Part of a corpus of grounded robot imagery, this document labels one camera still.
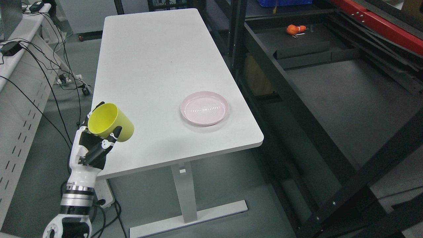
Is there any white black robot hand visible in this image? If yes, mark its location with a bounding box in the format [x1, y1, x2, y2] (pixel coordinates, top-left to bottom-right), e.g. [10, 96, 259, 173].
[66, 101, 122, 193]

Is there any yellow plastic cup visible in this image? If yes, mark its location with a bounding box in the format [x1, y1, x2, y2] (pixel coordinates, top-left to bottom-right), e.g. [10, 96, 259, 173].
[88, 103, 134, 142]

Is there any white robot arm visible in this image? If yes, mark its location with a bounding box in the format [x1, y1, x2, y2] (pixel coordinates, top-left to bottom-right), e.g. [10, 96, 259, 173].
[42, 185, 94, 238]

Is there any orange toy on shelf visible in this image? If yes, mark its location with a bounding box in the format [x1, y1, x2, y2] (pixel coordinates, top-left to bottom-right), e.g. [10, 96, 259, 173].
[286, 24, 307, 36]

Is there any black metal shelf rack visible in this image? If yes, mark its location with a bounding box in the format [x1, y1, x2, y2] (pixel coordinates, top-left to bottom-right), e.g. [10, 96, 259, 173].
[198, 0, 423, 238]

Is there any white power strip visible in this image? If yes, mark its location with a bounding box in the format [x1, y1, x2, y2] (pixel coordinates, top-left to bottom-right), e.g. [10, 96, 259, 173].
[94, 179, 115, 209]

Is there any white side desk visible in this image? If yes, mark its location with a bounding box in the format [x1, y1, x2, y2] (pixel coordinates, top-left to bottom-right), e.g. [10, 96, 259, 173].
[0, 4, 69, 225]

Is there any white table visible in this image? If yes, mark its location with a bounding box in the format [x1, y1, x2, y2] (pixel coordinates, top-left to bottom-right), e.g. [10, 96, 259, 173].
[92, 9, 263, 238]

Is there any pink plastic plate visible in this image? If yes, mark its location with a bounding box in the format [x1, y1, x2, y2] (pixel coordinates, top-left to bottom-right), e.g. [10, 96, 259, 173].
[180, 91, 229, 126]

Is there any black power adapter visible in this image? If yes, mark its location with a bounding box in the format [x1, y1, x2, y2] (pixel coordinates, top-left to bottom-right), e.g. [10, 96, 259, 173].
[0, 42, 22, 56]

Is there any black power brick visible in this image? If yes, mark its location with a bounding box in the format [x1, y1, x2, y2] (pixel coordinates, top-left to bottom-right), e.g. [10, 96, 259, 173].
[29, 1, 44, 13]

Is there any blue plastic crate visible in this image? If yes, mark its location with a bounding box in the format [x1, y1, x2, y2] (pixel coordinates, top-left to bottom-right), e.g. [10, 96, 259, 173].
[257, 0, 313, 7]

